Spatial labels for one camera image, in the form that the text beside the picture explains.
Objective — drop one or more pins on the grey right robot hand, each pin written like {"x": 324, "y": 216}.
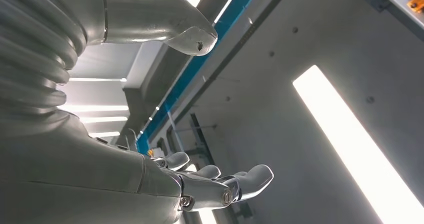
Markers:
{"x": 82, "y": 169}

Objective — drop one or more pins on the narrow ceiling light strip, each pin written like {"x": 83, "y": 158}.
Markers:
{"x": 104, "y": 134}
{"x": 106, "y": 119}
{"x": 96, "y": 108}

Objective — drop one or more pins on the blue ceiling beam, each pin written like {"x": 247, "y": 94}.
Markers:
{"x": 198, "y": 63}

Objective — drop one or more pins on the long ceiling light panel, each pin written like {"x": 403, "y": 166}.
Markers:
{"x": 357, "y": 143}

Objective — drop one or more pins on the orange metal bracket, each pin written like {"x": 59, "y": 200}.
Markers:
{"x": 416, "y": 3}

